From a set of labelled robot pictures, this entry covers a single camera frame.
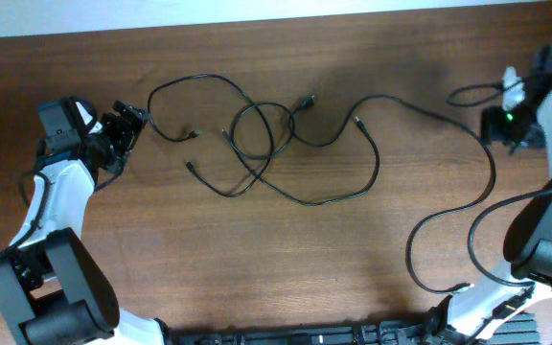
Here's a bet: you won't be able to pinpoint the black USB cable bundle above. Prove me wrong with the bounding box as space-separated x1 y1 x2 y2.
147 73 276 198

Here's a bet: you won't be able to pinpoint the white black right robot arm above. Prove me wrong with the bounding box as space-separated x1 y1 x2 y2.
380 43 552 344

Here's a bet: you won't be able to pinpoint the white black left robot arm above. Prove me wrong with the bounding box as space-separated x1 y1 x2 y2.
0 97 171 345

